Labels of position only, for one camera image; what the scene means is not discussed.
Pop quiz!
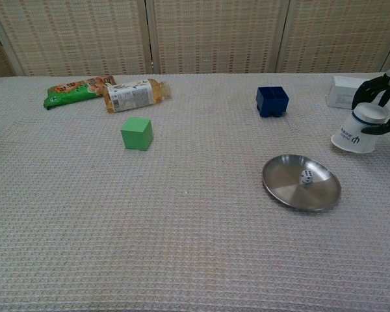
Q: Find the white paper cup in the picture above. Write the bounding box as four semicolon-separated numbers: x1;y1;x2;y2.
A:
330;103;390;154

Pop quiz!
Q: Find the green orange snack bag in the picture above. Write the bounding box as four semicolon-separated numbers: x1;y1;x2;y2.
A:
43;75;116;111

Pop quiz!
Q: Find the round stainless steel plate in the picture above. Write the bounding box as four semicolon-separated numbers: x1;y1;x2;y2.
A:
261;154;342;212

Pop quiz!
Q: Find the white carton box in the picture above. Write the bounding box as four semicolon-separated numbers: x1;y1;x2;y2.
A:
324;75;370;109

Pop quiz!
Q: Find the dark blue cube box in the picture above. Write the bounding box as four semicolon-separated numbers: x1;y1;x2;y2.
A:
255;86;290;118

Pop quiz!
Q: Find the tea bottle with label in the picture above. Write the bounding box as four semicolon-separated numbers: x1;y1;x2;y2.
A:
103;79;172;114

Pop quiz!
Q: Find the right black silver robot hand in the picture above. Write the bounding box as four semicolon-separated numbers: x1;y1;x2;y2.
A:
350;68;390;136

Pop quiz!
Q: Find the small white die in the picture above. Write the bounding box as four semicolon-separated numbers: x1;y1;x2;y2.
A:
299;169;314;187

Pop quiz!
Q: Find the bamboo folding screen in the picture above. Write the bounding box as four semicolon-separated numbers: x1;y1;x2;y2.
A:
0;0;390;81

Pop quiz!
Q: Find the woven fringed tablecloth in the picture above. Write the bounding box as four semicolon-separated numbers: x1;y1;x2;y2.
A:
0;71;390;312

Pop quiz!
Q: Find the green cube block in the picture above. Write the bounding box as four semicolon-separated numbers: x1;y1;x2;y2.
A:
120;117;154;151

